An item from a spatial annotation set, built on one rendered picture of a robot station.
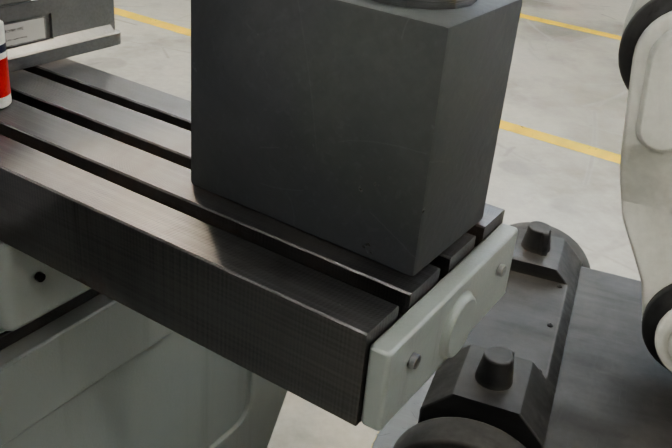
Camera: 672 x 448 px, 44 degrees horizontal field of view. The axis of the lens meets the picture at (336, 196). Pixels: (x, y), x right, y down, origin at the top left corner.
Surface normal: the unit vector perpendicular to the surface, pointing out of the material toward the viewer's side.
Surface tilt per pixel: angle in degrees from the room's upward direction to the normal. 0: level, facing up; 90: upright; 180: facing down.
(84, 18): 90
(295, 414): 0
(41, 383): 90
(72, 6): 90
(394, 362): 90
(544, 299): 0
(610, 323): 0
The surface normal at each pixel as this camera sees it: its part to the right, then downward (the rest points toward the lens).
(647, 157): -0.36, 0.74
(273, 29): -0.56, 0.34
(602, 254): 0.08, -0.88
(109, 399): 0.83, 0.31
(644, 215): -0.35, 0.40
